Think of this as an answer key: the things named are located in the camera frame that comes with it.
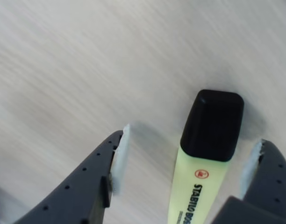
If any yellow highlighter pen black cap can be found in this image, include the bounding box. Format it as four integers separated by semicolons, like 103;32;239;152
167;89;245;224

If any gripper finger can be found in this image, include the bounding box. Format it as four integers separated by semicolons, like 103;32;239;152
13;123;131;224
210;139;286;224

